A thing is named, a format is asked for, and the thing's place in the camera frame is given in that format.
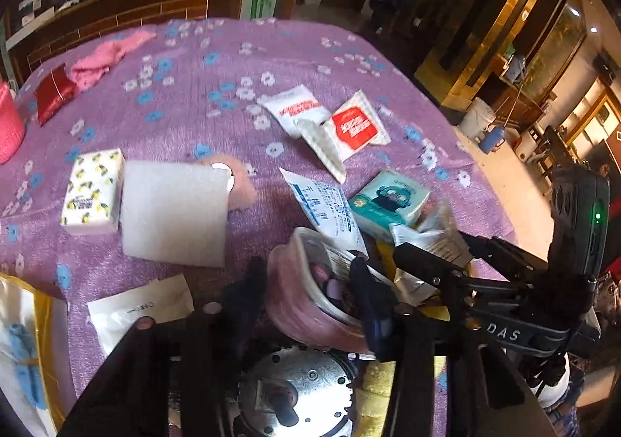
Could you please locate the teal cartoon tissue pack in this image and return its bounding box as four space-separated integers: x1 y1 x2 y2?
349 169 430 244

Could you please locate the clear pink-trimmed cosmetic pouch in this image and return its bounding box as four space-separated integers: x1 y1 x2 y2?
264 227 371 354

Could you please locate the white and blue wipes packet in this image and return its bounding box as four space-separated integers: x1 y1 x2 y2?
280 168 368 257

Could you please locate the white foam sheet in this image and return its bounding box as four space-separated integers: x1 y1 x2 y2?
120 161 229 268

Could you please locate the white packet with red label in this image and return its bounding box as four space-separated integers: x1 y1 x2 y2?
297 90 392 184

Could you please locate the white packet with red text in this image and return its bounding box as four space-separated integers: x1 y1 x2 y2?
257 85 331 139

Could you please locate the silver round metal disc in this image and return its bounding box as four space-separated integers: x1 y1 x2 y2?
237 345 357 436

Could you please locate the pink round plush toy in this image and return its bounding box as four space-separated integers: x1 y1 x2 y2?
199 154 258 211

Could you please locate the white paper envelope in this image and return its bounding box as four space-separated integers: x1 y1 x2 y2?
87 274 194 356

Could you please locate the blue water bottle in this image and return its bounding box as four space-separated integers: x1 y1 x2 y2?
479 126 505 154

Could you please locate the white bucket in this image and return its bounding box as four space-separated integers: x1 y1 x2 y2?
458 97 496 140

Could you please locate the purple floral tablecloth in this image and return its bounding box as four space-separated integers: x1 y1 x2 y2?
0 16 518 437

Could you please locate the lemon print tissue pack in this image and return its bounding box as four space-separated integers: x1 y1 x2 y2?
60 148 124 236

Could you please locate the yellow storage box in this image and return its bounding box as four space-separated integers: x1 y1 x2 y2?
1 274 76 436

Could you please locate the blue cloth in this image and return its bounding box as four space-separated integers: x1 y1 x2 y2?
6 323 47 410

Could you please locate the pink cloth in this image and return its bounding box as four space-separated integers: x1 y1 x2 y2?
69 30 157 91

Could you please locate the red satin pouch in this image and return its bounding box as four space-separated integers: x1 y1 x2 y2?
35 64 77 126

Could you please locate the pink knitted bottle sleeve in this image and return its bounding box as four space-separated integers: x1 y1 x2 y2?
0 83 25 164

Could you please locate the wooden sideboard cabinet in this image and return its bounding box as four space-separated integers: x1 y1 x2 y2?
6 0 241 85

